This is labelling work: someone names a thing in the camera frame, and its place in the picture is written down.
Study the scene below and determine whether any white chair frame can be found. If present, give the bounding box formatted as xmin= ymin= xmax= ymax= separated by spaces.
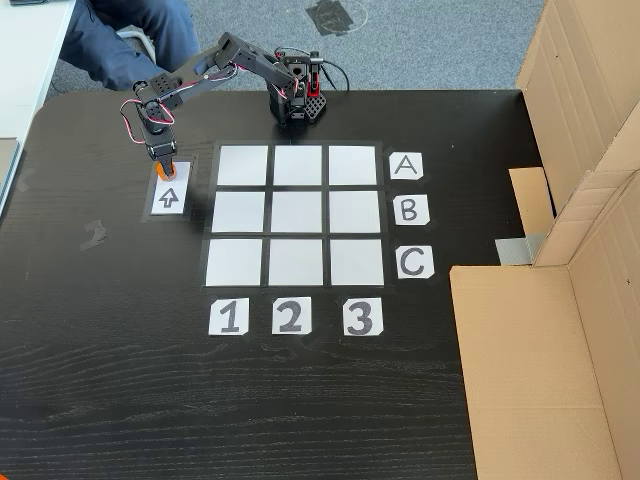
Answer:
xmin=117 ymin=28 xmax=160 ymax=65

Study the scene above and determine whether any grey flat panel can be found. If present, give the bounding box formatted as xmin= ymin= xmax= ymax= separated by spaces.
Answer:
xmin=0 ymin=135 xmax=25 ymax=221

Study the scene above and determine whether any paper label number 3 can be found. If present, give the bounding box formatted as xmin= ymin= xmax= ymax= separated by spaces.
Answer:
xmin=342 ymin=297 xmax=385 ymax=336

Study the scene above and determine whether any red white servo wire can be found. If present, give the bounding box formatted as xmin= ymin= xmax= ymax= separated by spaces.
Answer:
xmin=119 ymin=98 xmax=176 ymax=147
xmin=177 ymin=63 xmax=242 ymax=99

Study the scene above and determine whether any black floor tape patch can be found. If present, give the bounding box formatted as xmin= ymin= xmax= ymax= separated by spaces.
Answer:
xmin=304 ymin=0 xmax=369 ymax=39

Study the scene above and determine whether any white grid with black tape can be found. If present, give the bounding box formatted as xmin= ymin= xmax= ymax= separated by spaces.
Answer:
xmin=199 ymin=140 xmax=399 ymax=294

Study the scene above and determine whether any brown cardboard screen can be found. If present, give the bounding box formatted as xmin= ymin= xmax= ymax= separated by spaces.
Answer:
xmin=449 ymin=0 xmax=640 ymax=480

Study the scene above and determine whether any person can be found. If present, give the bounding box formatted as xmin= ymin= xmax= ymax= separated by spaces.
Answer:
xmin=58 ymin=0 xmax=202 ymax=92

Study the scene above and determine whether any grey duct tape strip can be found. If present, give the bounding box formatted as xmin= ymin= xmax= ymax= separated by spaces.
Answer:
xmin=494 ymin=232 xmax=545 ymax=267

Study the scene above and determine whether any white arrow paper sheet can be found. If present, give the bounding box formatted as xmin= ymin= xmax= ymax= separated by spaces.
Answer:
xmin=148 ymin=159 xmax=193 ymax=217

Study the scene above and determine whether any white desk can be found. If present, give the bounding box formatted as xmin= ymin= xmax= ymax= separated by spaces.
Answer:
xmin=0 ymin=0 xmax=77 ymax=141

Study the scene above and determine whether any paper label number 1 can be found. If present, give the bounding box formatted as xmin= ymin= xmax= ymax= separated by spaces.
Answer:
xmin=208 ymin=298 xmax=250 ymax=336

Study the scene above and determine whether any black power cable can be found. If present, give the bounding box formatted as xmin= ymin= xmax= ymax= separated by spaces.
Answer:
xmin=319 ymin=59 xmax=351 ymax=93

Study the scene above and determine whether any paper label letter C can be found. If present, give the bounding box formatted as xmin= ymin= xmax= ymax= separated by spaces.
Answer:
xmin=396 ymin=245 xmax=435 ymax=280

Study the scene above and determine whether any paper label number 2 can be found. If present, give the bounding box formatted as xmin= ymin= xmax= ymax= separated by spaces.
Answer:
xmin=271 ymin=295 xmax=314 ymax=335

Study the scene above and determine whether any red black clamp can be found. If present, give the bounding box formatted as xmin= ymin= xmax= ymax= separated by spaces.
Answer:
xmin=305 ymin=49 xmax=326 ymax=99

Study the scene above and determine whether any paper label letter B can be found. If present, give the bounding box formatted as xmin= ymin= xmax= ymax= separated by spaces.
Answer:
xmin=393 ymin=194 xmax=431 ymax=226

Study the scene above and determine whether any paper label letter A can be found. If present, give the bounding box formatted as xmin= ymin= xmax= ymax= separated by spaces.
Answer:
xmin=388 ymin=152 xmax=425 ymax=180

